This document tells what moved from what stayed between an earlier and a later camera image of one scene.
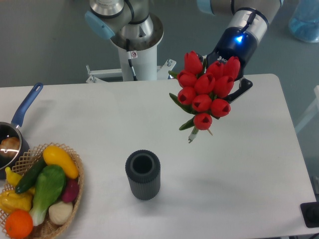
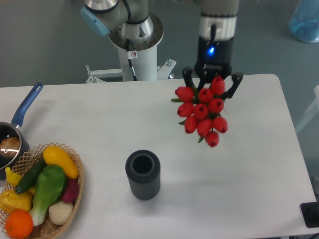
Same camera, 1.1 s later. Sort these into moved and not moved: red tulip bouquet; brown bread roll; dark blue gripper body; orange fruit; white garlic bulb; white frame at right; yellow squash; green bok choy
Moved: dark blue gripper body; red tulip bouquet
Not moved: white garlic bulb; yellow squash; orange fruit; green bok choy; brown bread roll; white frame at right
